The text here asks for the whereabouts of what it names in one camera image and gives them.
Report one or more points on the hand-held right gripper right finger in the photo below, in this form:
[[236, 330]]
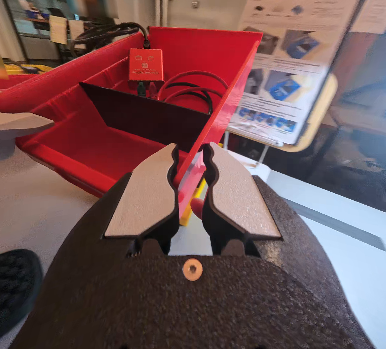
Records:
[[238, 201]]

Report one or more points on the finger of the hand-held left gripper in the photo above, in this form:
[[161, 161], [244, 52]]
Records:
[[21, 124]]

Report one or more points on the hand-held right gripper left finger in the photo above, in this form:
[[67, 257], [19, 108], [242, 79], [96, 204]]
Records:
[[144, 201]]

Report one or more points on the yellow plastic bin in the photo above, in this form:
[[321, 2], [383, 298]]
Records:
[[30, 69]]

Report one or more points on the red ethernet splitter box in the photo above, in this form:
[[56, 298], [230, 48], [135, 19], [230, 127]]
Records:
[[146, 65]]

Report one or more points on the red plastic bin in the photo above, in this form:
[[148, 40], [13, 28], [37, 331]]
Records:
[[196, 50]]

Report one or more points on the black bin divider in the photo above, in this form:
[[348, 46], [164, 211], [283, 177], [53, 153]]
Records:
[[144, 113]]

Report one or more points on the hanging paper note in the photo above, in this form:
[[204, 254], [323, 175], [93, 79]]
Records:
[[58, 29], [76, 33]]

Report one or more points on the printed instruction sheet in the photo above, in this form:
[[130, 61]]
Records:
[[289, 53]]

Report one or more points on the black mesh pad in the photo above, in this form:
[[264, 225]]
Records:
[[15, 288]]

